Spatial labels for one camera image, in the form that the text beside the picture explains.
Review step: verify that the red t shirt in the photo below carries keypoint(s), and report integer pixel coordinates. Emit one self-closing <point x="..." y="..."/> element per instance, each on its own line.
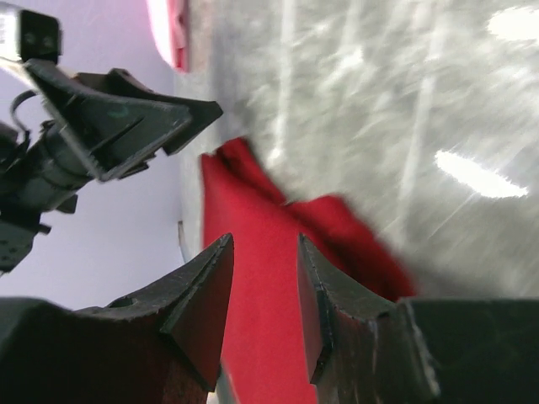
<point x="263" y="351"/>

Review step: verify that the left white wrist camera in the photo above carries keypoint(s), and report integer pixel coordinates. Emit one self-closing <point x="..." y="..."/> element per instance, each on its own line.
<point x="27" y="34"/>

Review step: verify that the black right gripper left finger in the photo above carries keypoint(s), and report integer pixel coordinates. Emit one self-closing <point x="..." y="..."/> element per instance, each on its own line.
<point x="159" y="344"/>

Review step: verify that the folded pink t shirt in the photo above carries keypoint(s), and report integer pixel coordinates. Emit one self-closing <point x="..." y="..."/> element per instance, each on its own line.
<point x="169" y="22"/>

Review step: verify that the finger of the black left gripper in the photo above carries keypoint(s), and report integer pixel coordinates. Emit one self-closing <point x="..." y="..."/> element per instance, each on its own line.
<point x="120" y="82"/>

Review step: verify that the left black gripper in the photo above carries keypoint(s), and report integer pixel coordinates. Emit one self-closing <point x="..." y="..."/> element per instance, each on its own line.
<point x="101" y="134"/>

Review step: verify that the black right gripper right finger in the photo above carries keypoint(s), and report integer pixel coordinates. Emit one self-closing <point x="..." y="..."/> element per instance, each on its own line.
<point x="362" y="348"/>

